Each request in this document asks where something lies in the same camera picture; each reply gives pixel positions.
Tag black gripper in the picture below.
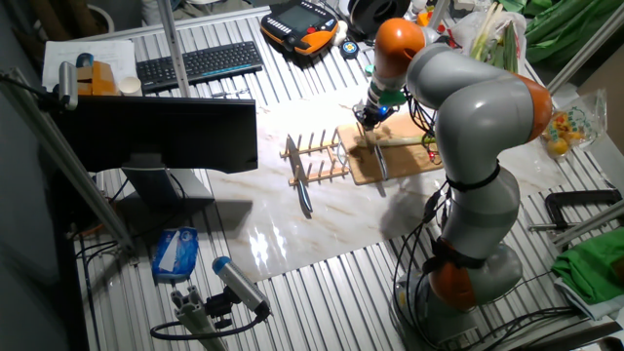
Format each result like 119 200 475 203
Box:
353 97 391 143

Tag steel cleaver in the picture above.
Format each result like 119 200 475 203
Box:
358 121 390 182

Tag single white green scallion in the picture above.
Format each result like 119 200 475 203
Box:
358 135 438 149

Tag wooden cutting board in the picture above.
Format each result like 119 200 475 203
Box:
335 112 445 187

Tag wooden peg rack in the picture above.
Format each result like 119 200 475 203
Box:
279 129 351 188

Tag pointed steel kitchen knife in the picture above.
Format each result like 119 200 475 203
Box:
285 135 315 215

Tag round blue black tape measure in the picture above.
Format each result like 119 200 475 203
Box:
339 40 361 60

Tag small white rounded object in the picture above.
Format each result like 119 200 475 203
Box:
333 19 350 48

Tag black round spool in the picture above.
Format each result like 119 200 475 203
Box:
346 0 413 36

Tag marble pattern table mat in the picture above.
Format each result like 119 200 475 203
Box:
207 92 569 284

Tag orange black teach pendant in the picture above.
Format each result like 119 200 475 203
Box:
259 0 340 57

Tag white plastic bag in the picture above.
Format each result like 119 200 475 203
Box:
446 9 527 82

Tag black keyboard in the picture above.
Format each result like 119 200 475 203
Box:
135 40 264 95

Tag clear bag of yellow fruit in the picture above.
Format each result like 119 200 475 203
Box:
541 90 609 160

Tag black computer monitor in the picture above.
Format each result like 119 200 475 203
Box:
51 95 259 209

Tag black metal clamp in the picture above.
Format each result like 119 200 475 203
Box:
527 188 624 233

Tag green fabric bag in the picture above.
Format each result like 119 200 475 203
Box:
496 0 624 64

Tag blue tissue pack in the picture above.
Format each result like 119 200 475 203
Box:
150 226 200 285

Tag white paper cup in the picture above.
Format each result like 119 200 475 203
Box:
118 75 143 98

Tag green folded cloth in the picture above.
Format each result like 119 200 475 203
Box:
551 228 624 306

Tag white paper sheets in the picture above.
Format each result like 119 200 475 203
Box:
41 38 138 92

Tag orange cardboard box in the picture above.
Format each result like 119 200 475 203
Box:
75 60 121 98

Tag green wrist mount plate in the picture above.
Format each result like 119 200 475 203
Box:
365 62 409 107

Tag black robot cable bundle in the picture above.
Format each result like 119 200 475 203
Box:
389 92 581 351

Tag thin aluminium frame post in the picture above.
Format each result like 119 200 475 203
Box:
428 0 452 30

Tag silver camera with blue end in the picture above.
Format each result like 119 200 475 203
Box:
212 255 272 316

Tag upright aluminium frame post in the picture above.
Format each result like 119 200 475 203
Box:
155 0 192 98

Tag slanted aluminium frame bar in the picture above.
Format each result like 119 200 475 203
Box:
545 2 624 106
0 67 136 253
553 199 624 248

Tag black camera cable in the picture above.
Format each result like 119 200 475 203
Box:
149 311 267 341

